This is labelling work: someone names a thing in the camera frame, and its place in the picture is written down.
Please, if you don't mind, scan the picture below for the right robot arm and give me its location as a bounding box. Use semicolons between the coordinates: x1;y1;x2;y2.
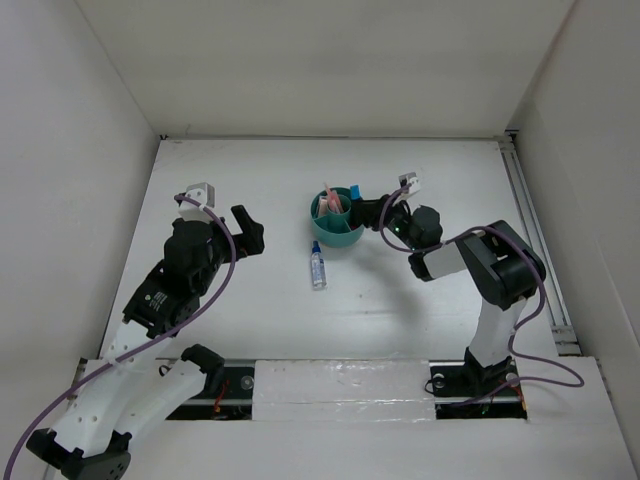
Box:
351;192;546;398

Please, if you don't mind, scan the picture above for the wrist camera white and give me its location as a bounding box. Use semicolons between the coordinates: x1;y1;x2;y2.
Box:
398;172;421;201
178;182;215;223

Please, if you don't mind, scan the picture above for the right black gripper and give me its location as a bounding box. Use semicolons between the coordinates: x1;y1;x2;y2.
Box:
351;189;421;252

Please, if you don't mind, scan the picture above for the red pink pen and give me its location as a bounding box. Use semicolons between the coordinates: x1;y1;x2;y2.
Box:
324;183;340;211

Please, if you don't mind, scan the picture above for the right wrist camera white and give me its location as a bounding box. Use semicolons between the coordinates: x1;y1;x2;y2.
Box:
398;172;421;201

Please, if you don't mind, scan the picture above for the black marker blue cap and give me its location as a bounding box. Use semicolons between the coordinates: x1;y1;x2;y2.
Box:
349;184;362;201

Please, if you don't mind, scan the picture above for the clear spray bottle blue cap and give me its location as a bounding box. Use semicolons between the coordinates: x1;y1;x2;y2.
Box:
310;240;326;290

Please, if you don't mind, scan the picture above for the teal round compartment organizer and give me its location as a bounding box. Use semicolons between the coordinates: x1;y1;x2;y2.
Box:
310;187;365;248

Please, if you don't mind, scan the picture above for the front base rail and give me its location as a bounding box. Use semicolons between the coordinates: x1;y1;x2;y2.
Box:
169;360;527;424

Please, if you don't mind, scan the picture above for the aluminium rail right side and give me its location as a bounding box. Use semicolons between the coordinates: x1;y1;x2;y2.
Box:
496;130;582;357

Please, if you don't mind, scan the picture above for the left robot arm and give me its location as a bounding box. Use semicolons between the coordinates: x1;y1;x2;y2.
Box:
26;198;265;479

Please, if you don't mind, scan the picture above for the pink purple pen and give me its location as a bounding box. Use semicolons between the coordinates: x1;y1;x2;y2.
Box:
328;191;342;213

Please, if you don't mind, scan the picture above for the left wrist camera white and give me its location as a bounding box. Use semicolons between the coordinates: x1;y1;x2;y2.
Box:
178;182;215;223

